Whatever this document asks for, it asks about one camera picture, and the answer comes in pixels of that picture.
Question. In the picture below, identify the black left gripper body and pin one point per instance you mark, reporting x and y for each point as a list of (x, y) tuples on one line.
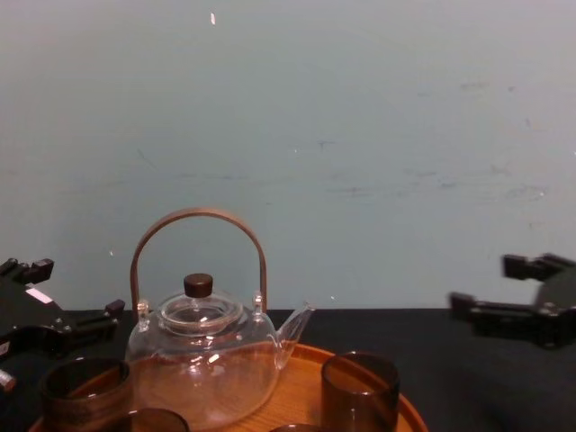
[(27, 315)]

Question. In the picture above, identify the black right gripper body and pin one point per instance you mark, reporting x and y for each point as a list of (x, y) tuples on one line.
[(560, 306)]

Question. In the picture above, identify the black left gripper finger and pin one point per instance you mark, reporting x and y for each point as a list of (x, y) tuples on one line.
[(31, 270), (92, 325)]

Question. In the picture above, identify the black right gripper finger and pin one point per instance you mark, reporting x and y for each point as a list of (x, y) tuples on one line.
[(499, 315), (533, 266)]

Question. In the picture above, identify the round wooden tray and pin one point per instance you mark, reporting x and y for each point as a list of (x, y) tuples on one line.
[(297, 387)]

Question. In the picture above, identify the brown glass cup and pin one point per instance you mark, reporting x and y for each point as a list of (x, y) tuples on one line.
[(360, 391), (85, 396), (157, 420), (297, 428)]

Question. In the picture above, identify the black table cloth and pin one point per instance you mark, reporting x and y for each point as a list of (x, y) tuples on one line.
[(450, 387)]

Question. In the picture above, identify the glass lid with wooden knob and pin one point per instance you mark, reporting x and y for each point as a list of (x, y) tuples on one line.
[(198, 284)]

